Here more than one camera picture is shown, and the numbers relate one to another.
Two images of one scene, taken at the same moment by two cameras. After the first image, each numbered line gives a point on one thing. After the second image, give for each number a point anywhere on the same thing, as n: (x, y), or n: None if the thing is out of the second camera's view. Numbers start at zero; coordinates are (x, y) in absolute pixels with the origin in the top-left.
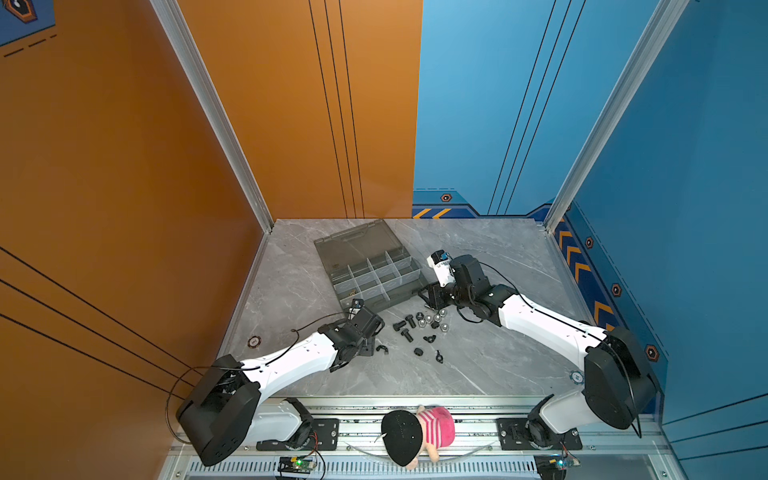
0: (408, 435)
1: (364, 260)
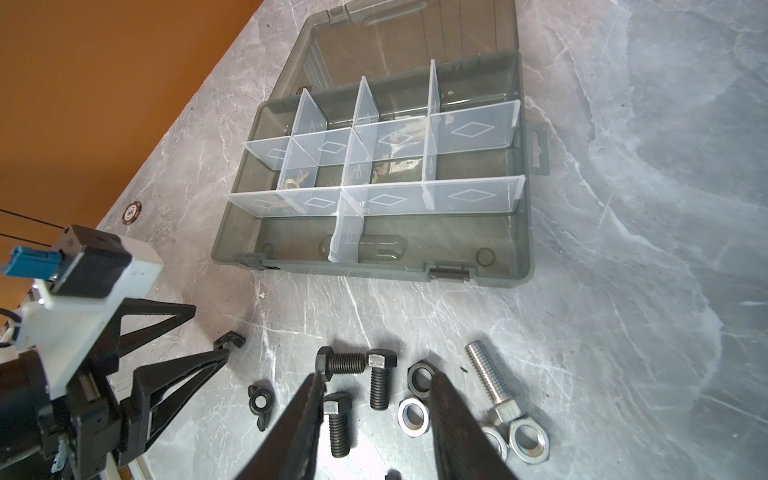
0: None
1: (394, 143)
